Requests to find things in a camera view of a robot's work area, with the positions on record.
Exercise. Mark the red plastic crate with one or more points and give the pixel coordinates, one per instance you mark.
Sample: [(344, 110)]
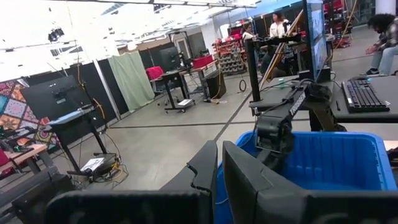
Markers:
[(202, 61)]

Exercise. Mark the black cabinet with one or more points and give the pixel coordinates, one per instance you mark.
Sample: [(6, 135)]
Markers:
[(214, 85)]

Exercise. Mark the computer monitor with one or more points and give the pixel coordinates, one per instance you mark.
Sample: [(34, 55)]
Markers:
[(317, 40)]

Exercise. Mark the wooden table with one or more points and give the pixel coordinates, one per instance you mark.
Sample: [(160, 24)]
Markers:
[(28, 152)]

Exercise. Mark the black standing desk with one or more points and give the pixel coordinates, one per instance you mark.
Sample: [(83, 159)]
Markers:
[(172, 77)]

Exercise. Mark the red chair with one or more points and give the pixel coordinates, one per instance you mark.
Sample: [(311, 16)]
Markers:
[(154, 73)]

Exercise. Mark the shelf with red bins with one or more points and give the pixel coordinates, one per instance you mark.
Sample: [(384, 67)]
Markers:
[(230, 56)]

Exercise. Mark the black screen on stand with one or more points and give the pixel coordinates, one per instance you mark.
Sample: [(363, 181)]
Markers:
[(53, 96)]

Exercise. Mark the blue plastic bin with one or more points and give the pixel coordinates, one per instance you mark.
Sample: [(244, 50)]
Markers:
[(335, 161)]

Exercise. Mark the person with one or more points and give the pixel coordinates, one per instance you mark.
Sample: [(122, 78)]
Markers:
[(388, 34), (278, 28), (248, 35)]

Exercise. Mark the black partition panel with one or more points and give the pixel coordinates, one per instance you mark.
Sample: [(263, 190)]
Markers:
[(109, 87)]

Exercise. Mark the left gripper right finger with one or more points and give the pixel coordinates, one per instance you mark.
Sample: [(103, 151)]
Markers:
[(280, 205)]

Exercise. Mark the white box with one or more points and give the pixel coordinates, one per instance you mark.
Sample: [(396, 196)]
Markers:
[(93, 164)]

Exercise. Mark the black pen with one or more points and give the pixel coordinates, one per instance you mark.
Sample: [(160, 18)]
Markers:
[(338, 105)]

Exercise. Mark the colourful patterned quilt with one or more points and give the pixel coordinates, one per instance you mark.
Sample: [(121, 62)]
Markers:
[(14, 109)]

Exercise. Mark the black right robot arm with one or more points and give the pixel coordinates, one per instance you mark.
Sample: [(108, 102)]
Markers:
[(273, 130)]

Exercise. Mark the green curtain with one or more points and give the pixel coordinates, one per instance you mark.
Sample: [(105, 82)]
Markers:
[(130, 81)]

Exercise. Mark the black ceiling fixture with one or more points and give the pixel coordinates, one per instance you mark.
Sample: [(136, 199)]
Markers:
[(56, 35)]

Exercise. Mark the black pole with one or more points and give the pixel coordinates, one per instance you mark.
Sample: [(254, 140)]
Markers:
[(252, 71)]

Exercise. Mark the dark grey desk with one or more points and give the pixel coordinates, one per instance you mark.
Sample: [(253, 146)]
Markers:
[(388, 90)]

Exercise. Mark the wooden slats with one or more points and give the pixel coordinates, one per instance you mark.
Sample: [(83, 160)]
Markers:
[(280, 51)]

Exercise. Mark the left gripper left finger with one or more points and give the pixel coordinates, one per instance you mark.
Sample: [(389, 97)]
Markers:
[(140, 208)]

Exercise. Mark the backlit black keyboard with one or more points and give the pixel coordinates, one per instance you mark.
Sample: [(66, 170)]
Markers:
[(363, 96)]

